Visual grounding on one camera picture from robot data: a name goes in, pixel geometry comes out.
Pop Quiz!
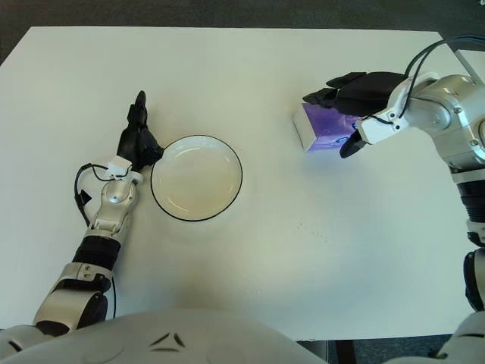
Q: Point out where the white neighbouring table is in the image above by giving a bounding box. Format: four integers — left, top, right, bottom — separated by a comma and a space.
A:
452, 47, 485, 89

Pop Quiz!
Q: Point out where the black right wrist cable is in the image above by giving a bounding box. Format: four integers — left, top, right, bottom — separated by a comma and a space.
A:
390, 34, 485, 126

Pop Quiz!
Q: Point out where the purple tissue paper pack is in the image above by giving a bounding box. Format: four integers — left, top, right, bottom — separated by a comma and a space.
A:
292, 102, 359, 153

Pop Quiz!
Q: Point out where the grey robot torso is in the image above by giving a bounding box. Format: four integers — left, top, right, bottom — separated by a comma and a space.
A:
0, 309, 319, 364

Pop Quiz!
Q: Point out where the dark table leg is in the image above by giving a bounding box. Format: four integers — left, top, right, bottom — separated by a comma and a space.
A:
297, 339, 355, 364

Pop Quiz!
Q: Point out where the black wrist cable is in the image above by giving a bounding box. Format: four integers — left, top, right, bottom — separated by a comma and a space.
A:
390, 34, 485, 126
74, 162, 114, 225

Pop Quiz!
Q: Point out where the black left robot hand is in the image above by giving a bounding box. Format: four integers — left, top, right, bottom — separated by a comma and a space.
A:
116, 89, 164, 171

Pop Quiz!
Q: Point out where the white plate with black rim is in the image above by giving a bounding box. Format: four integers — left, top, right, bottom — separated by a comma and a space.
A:
150, 135, 243, 222

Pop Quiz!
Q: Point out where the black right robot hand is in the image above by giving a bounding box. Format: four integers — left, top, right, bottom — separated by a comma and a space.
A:
302, 71, 408, 159

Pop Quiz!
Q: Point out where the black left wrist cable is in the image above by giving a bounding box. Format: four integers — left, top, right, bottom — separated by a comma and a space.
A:
74, 162, 114, 225

